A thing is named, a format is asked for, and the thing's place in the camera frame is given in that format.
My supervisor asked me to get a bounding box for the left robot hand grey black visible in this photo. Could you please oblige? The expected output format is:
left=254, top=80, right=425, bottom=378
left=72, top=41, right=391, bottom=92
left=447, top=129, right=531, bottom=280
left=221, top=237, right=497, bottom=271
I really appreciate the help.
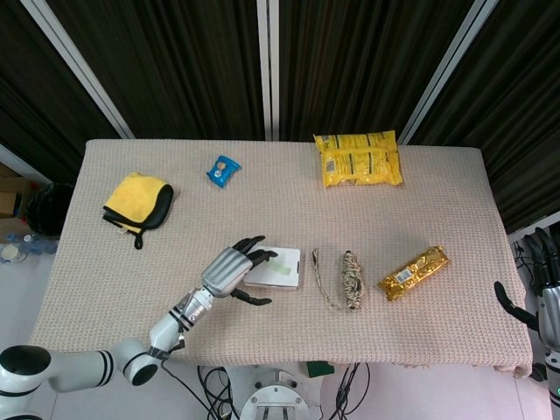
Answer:
left=200, top=234, right=279, bottom=306

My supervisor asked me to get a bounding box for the right robot hand grey black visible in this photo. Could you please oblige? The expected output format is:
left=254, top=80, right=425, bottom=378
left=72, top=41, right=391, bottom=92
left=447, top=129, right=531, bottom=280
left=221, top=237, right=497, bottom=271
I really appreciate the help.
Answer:
left=493, top=227, right=560, bottom=347

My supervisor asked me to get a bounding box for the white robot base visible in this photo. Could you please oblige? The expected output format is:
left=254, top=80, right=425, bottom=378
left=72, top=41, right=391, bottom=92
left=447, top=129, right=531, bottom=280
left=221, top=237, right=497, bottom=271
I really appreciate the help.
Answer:
left=227, top=365, right=326, bottom=420

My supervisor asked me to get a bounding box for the white cardboard box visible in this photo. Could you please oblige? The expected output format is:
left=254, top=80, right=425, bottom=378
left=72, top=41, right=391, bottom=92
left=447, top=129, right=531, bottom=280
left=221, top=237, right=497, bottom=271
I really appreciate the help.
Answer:
left=243, top=246, right=303, bottom=291

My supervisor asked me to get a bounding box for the brown cardboard box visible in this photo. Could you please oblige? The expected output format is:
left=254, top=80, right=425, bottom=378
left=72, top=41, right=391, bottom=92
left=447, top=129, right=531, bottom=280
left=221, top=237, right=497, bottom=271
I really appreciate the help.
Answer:
left=0, top=162, right=35, bottom=220

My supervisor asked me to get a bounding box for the beige waffle tablecloth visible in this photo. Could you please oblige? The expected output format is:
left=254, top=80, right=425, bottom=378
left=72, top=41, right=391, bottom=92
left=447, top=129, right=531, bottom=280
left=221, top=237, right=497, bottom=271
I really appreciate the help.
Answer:
left=28, top=138, right=534, bottom=380

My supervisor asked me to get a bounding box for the small blue snack packet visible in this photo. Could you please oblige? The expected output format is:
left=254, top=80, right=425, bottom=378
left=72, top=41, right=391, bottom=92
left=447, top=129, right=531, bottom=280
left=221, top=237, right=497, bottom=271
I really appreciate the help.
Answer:
left=205, top=153, right=242, bottom=190

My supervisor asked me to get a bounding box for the yellow black microfiber cloth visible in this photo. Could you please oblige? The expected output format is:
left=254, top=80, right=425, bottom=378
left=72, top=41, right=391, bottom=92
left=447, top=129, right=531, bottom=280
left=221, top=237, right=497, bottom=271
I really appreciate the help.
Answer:
left=102, top=171, right=175, bottom=251

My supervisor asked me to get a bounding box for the green object under table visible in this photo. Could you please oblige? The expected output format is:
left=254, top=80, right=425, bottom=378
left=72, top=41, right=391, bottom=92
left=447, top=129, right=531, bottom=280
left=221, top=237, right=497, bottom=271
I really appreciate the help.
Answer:
left=305, top=360, right=336, bottom=379

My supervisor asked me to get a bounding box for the gold foil snack package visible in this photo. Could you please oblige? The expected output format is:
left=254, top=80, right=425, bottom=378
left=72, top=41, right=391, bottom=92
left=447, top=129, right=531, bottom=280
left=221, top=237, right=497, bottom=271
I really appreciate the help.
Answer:
left=377, top=244, right=451, bottom=303

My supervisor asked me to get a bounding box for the large yellow snack bag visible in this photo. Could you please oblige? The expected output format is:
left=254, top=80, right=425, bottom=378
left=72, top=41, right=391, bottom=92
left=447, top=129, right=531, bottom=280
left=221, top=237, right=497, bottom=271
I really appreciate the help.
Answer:
left=312, top=129, right=404, bottom=189

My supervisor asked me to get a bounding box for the black waste bin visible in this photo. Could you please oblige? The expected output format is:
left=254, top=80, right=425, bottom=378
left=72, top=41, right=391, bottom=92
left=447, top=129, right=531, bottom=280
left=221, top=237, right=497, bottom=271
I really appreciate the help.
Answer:
left=25, top=182, right=75, bottom=240

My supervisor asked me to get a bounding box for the dark pleated curtain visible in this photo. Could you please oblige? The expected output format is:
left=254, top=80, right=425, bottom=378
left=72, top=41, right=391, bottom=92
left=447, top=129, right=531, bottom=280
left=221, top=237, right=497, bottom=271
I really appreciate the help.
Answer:
left=0, top=0, right=560, bottom=235

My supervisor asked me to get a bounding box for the black cable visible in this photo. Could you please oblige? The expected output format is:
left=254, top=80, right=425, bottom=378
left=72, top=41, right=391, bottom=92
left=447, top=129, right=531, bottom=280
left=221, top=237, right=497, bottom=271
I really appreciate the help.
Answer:
left=512, top=241, right=543, bottom=301
left=332, top=362, right=372, bottom=420
left=196, top=365, right=235, bottom=420

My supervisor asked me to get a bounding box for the braided rope bundle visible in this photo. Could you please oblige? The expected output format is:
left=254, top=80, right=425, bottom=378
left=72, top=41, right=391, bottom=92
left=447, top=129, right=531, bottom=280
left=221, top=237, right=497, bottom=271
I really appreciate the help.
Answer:
left=311, top=248, right=367, bottom=313

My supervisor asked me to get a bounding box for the white metal frame post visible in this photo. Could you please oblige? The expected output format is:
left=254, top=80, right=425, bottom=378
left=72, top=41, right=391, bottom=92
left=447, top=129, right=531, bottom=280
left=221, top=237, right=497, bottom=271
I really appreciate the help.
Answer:
left=30, top=0, right=135, bottom=139
left=397, top=0, right=501, bottom=145
left=256, top=0, right=281, bottom=142

